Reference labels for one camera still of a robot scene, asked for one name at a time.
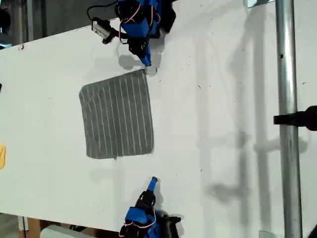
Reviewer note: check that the grey striped towel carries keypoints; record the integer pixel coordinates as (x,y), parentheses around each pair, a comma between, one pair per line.
(116,114)

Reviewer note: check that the yellow object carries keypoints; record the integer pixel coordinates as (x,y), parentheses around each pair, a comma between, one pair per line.
(2,156)

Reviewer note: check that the black clamp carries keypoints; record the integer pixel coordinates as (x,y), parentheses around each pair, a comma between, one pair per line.
(297,118)

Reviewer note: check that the short black camera stalk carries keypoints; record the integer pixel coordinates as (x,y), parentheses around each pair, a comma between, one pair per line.
(111,36)

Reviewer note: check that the black camera box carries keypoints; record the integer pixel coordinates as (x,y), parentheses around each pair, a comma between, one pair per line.
(100,26)
(171,226)

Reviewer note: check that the steel post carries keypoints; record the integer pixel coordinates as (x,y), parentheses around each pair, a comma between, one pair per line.
(288,74)

